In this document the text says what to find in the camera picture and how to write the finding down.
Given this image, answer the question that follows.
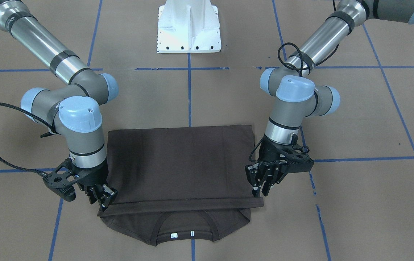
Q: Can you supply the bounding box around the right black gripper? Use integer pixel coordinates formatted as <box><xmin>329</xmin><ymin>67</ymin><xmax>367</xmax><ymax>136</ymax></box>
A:
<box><xmin>43</xmin><ymin>158</ymin><xmax>119</xmax><ymax>212</ymax></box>

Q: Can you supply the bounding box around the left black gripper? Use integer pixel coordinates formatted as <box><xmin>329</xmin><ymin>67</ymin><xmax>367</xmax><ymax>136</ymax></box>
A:
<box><xmin>245</xmin><ymin>135</ymin><xmax>314</xmax><ymax>197</ymax></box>

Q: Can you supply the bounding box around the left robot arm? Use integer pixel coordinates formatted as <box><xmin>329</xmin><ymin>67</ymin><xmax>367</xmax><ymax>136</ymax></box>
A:
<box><xmin>302</xmin><ymin>20</ymin><xmax>414</xmax><ymax>206</ymax></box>

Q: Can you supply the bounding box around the brown t-shirt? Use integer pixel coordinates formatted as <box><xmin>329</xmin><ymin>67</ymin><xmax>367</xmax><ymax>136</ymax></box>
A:
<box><xmin>98</xmin><ymin>125</ymin><xmax>264</xmax><ymax>246</ymax></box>

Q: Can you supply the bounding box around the white pedestal column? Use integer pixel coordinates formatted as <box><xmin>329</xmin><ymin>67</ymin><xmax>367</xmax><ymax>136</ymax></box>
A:
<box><xmin>156</xmin><ymin>0</ymin><xmax>222</xmax><ymax>53</ymax></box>

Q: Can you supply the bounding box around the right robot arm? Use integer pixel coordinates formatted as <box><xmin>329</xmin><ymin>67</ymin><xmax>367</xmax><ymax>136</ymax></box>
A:
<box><xmin>0</xmin><ymin>0</ymin><xmax>119</xmax><ymax>211</ymax></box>

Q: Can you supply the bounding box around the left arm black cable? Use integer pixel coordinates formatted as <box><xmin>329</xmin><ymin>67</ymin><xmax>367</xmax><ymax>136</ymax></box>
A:
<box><xmin>248</xmin><ymin>36</ymin><xmax>341</xmax><ymax>167</ymax></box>

